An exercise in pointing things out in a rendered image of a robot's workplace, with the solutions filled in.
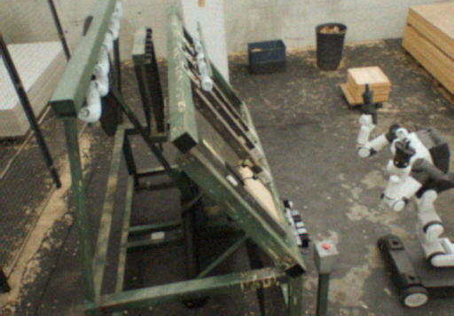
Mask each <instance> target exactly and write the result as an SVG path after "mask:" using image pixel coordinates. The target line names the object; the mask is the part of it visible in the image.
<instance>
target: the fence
mask: <svg viewBox="0 0 454 316"><path fill-rule="evenodd" d="M204 140H205V139H203V138H202V139H200V140H199V144H198V147H199V149H200V150H201V151H202V152H203V153H204V154H205V155H206V156H207V157H208V158H209V159H210V161H211V162H213V164H215V166H216V167H217V168H218V169H219V170H220V171H221V172H222V173H223V174H224V175H225V176H226V177H227V176H231V177H232V178H233V179H234V180H235V181H236V182H237V183H238V185H237V186H236V187H237V188H238V190H240V192H241V193H242V194H243V195H247V194H249V195H250V196H251V197H252V199H254V205H253V206H254V207H255V208H256V209H258V211H259V212H260V213H261V214H262V215H263V217H264V218H266V220H267V221H268V222H269V223H270V224H271V225H272V226H273V227H274V228H275V230H276V231H278V233H280V234H281V236H283V235H284V234H286V229H285V228H284V227H283V226H282V225H281V224H280V222H278V220H277V219H276V218H275V216H273V215H272V213H270V212H269V211H268V209H267V208H266V207H265V206H264V205H263V204H262V203H261V201H260V200H259V199H257V197H256V196H255V195H254V194H253V193H252V191H251V190H249V188H248V187H247V185H246V186H243V185H241V184H240V182H239V181H238V179H237V178H235V176H233V175H232V173H230V171H229V170H228V169H227V168H226V166H225V163H224V160H223V159H221V157H220V156H218V154H217V153H215V154H213V151H214V150H213V151H211V147H210V145H209V148H208V147H207V145H206V144H205V142H206V141H205V142H204Z"/></svg>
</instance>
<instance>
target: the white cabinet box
mask: <svg viewBox="0 0 454 316"><path fill-rule="evenodd" d="M182 1H183V12H184V22H185V27H186V29H187V30H188V31H189V33H190V34H191V36H192V37H193V36H195V35H196V30H197V28H198V25H197V21H199V22H200V28H201V31H202V34H203V36H204V42H205V45H206V47H207V55H208V57H209V59H210V60H211V61H212V62H213V64H214V65H215V67H216V68H218V71H219V72H220V73H221V75H223V77H224V79H225V80H227V83H229V74H228V63H227V45H226V37H225V28H224V19H223V0H182ZM197 34H198V30H197Z"/></svg>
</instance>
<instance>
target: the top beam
mask: <svg viewBox="0 0 454 316"><path fill-rule="evenodd" d="M177 30H178V31H179V32H180V33H181V35H182V36H183V35H184V30H183V23H182V19H181V13H180V11H178V9H177V8H176V6H175V5H174V4H173V5H171V7H169V8H168V9H167V10H166V31H167V53H168V94H169V114H170V142H171V143H172V144H173V145H174V146H175V147H176V148H177V149H178V150H179V151H180V152H181V153H182V154H184V153H186V152H187V151H189V150H191V148H194V147H195V146H196V145H198V144H199V140H198V134H197V130H196V120H195V114H194V109H193V99H192V89H191V85H190V76H188V75H187V74H186V72H185V71H184V70H183V69H182V68H181V61H182V62H183V63H184V64H185V65H186V66H187V68H188V64H187V57H185V55H184V54H183V53H182V51H181V50H180V49H179V43H180V44H181V45H182V46H183V47H184V49H185V44H184V42H183V41H182V39H181V38H180V37H179V36H178V35H177ZM185 50H186V49H185Z"/></svg>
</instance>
